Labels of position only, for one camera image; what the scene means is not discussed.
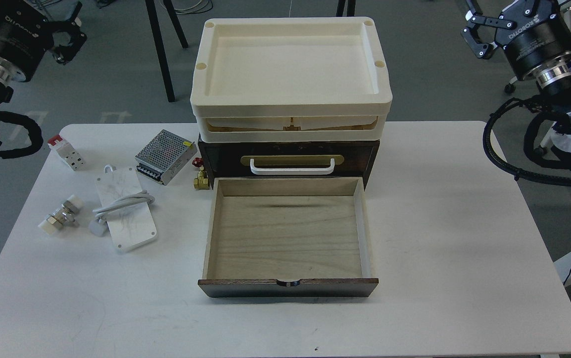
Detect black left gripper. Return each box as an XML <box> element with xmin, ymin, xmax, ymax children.
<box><xmin>0</xmin><ymin>0</ymin><xmax>88</xmax><ymax>82</ymax></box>

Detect white charger with cable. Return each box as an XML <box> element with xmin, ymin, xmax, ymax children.
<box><xmin>89</xmin><ymin>165</ymin><xmax>158</xmax><ymax>253</ymax></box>

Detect black table leg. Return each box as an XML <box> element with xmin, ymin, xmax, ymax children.
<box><xmin>145</xmin><ymin>0</ymin><xmax>190</xmax><ymax>103</ymax></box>

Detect metal mesh power supply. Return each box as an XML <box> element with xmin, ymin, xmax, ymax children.
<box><xmin>135</xmin><ymin>130</ymin><xmax>197</xmax><ymax>185</ymax></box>

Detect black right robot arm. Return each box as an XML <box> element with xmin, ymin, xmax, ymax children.
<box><xmin>461</xmin><ymin>0</ymin><xmax>571</xmax><ymax>186</ymax></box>

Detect open wooden drawer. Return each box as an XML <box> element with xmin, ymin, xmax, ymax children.
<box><xmin>198</xmin><ymin>177</ymin><xmax>379</xmax><ymax>298</ymax></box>

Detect white drawer handle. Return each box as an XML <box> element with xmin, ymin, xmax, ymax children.
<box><xmin>250</xmin><ymin>158</ymin><xmax>336</xmax><ymax>176</ymax></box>

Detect cream plastic tray top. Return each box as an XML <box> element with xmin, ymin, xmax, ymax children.
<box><xmin>190</xmin><ymin>17</ymin><xmax>392</xmax><ymax>143</ymax></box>

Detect metal fitting with white caps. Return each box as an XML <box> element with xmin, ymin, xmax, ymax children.
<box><xmin>37</xmin><ymin>195</ymin><xmax>85</xmax><ymax>235</ymax></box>

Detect dark wooden cabinet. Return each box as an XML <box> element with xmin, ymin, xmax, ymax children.
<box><xmin>197</xmin><ymin>140</ymin><xmax>381</xmax><ymax>183</ymax></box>

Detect brass valve red handle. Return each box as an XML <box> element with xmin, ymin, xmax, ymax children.
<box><xmin>192</xmin><ymin>157</ymin><xmax>210</xmax><ymax>190</ymax></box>

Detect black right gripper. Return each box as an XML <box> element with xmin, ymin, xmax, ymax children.
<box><xmin>461</xmin><ymin>0</ymin><xmax>571</xmax><ymax>83</ymax></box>

